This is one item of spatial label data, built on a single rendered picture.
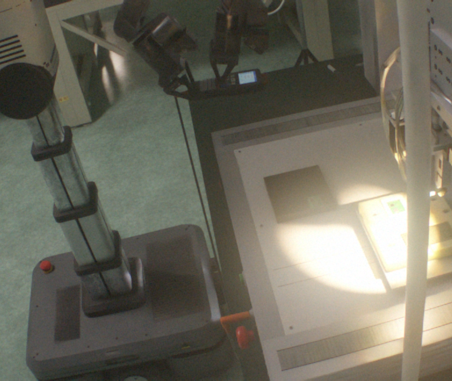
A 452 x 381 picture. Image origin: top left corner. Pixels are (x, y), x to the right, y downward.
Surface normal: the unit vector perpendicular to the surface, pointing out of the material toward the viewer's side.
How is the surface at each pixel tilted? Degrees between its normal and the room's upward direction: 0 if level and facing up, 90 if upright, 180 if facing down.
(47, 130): 90
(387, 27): 90
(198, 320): 0
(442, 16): 90
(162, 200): 0
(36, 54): 98
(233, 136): 0
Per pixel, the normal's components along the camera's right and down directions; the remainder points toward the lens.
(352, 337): -0.17, -0.76
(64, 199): 0.18, 0.61
